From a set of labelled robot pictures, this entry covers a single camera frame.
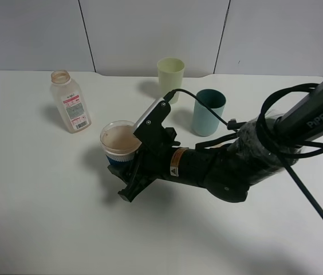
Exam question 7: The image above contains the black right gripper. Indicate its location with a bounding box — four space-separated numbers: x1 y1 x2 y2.
108 125 190 202

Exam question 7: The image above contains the blue white sleeved cup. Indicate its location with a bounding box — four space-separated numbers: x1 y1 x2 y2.
100 120 141 166

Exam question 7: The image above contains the clear plastic drink bottle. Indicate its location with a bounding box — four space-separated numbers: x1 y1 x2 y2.
50 70 92 133

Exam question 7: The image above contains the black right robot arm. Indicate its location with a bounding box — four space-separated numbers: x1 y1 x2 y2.
108 82 323 203

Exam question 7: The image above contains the teal plastic cup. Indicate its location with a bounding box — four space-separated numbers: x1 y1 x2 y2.
191 89 226 136

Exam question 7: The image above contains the pale green plastic cup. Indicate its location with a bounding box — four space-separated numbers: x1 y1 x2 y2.
157 57 185 96

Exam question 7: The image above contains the black camera cable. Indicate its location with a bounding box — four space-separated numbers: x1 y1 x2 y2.
166 82 323 250

